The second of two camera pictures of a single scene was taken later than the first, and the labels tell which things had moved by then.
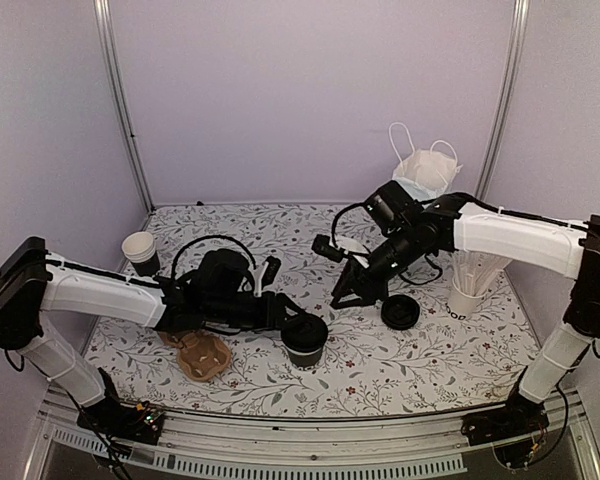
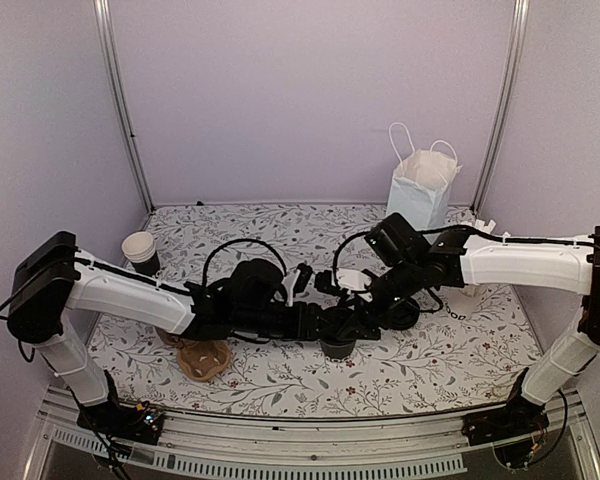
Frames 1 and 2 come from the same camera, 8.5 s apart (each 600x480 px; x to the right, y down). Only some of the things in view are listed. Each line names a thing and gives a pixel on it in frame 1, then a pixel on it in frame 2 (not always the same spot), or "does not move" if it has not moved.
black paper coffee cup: [306, 360] → [338, 351]
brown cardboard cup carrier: [202, 357] does not move
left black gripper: [273, 318] → [304, 328]
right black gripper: [357, 283] → [362, 315]
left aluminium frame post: [104, 16] does not move
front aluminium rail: [205, 447] does not move
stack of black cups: [140, 249] does not move
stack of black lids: [400, 312] does not move
